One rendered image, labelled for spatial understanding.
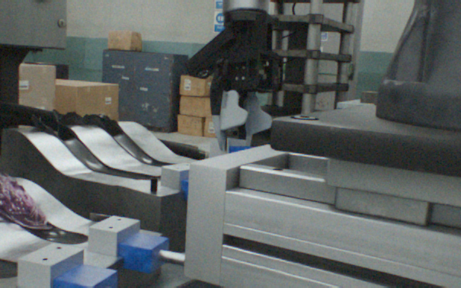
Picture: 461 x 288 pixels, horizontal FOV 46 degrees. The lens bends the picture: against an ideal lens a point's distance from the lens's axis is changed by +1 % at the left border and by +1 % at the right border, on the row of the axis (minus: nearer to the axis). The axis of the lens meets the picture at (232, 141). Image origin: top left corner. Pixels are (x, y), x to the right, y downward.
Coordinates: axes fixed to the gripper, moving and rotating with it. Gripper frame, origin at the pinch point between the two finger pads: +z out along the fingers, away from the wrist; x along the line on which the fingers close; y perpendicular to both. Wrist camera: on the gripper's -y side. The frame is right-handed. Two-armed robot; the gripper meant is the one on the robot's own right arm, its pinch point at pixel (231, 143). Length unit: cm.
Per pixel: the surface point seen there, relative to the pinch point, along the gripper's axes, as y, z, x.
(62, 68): -574, -124, 383
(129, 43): -535, -171, 464
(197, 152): -41, 0, 40
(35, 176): -25.8, 6.2, -17.6
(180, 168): 0.7, 4.2, -12.5
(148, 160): -19.2, 2.9, 0.8
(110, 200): -8.1, 8.9, -17.4
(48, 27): -80, -34, 21
